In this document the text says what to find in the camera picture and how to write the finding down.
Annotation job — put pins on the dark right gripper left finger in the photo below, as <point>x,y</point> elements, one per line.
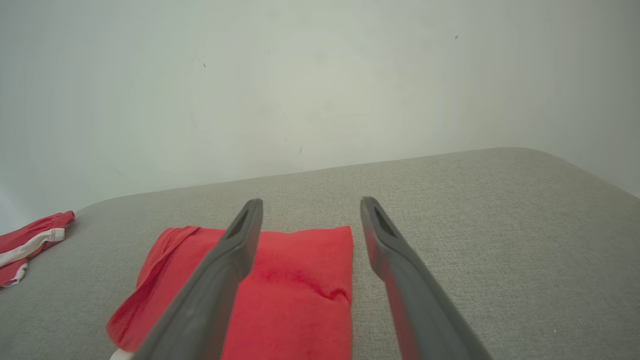
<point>210,300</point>

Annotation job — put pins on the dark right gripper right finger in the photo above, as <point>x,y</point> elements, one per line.
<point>420,310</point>

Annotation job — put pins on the red Bulls 23 jersey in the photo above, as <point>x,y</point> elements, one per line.
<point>295,310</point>

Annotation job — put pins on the red shorts with white trim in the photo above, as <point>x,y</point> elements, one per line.
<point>30,235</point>

